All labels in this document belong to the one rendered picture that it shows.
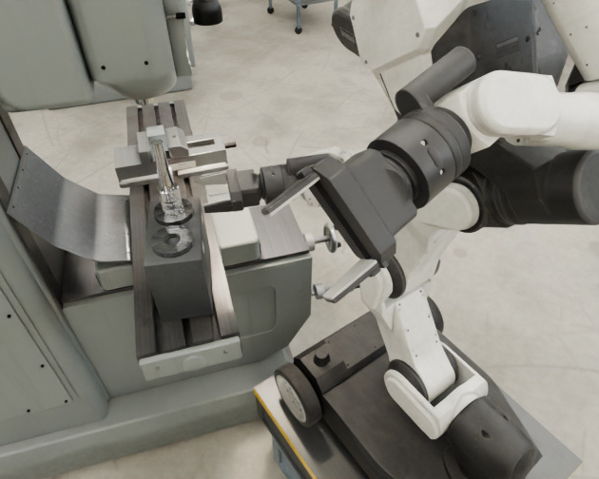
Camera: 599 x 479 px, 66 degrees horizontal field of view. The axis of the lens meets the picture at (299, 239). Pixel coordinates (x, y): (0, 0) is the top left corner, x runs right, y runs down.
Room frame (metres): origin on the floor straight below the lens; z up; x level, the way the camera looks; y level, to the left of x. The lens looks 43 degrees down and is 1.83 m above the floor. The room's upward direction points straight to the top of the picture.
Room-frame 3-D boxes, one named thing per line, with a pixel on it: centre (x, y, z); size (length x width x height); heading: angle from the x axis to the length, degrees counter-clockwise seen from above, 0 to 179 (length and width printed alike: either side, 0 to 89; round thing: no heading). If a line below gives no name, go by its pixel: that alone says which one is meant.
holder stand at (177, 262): (0.77, 0.28, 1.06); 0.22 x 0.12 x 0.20; 10
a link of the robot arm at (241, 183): (0.86, 0.10, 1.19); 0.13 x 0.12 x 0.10; 13
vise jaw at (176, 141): (1.29, 0.39, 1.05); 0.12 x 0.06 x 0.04; 18
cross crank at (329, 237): (1.25, -0.08, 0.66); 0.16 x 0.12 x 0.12; 106
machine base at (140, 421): (1.04, 0.64, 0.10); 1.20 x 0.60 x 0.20; 106
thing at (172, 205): (0.82, 0.29, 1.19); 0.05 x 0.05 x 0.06
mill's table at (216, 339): (1.16, 0.41, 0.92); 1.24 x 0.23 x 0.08; 16
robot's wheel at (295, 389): (0.72, 0.01, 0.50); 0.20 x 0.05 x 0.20; 35
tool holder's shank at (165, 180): (0.82, 0.29, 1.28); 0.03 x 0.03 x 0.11
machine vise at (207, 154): (1.29, 0.42, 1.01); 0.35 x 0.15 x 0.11; 108
